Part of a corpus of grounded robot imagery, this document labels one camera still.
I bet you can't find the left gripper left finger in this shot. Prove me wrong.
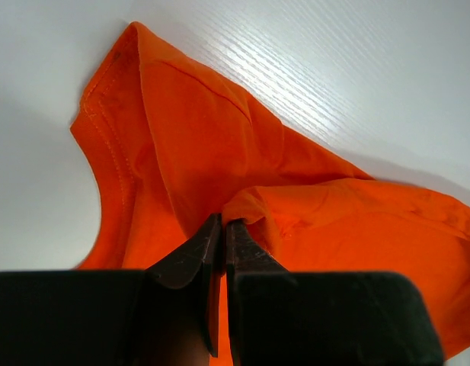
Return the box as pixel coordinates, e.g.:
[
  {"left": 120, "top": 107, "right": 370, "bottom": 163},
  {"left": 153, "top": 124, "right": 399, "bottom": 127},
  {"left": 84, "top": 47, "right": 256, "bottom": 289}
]
[{"left": 145, "top": 214, "right": 222, "bottom": 358}]

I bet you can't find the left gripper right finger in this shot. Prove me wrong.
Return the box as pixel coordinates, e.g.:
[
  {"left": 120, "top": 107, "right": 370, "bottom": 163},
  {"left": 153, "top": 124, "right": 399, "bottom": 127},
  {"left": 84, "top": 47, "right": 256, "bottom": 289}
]
[{"left": 225, "top": 220, "right": 296, "bottom": 365}]

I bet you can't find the orange t shirt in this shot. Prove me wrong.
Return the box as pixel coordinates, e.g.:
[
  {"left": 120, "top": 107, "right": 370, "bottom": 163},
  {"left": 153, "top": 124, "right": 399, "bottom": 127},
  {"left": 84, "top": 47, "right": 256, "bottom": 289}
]
[{"left": 71, "top": 22, "right": 470, "bottom": 358}]

